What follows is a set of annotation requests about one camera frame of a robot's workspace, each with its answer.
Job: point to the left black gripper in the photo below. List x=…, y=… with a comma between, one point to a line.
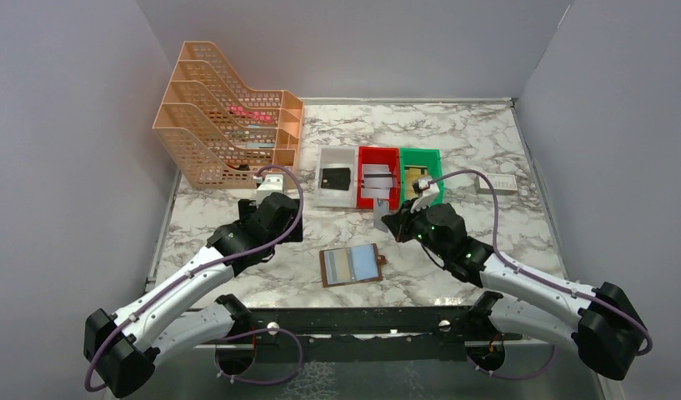
x=247, y=207

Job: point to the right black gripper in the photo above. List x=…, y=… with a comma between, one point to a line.
x=403, y=222

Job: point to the white VIP credit card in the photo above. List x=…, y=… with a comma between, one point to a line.
x=380, y=209

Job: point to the brown leather card holder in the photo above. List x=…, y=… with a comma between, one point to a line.
x=351, y=265

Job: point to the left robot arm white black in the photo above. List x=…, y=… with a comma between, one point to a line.
x=124, y=348

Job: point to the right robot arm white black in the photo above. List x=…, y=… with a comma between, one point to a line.
x=600, y=324

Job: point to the white cards in red bin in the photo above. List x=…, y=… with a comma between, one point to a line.
x=377, y=181

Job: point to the gold cards in green bin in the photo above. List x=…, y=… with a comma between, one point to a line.
x=411, y=174

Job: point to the black card in white bin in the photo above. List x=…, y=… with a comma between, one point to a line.
x=335, y=178

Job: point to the small white card box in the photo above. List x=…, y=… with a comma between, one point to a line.
x=503, y=184

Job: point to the green plastic bin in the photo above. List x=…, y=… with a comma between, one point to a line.
x=415, y=163

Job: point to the red plastic bin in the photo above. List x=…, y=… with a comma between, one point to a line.
x=379, y=155

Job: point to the white plastic bin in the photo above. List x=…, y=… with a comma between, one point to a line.
x=337, y=156

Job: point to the peach plastic file organizer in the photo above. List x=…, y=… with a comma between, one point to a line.
x=212, y=148

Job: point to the pink item in organizer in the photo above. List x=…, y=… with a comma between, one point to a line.
x=246, y=114

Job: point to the black mounting rail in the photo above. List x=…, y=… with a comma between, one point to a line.
x=359, y=334

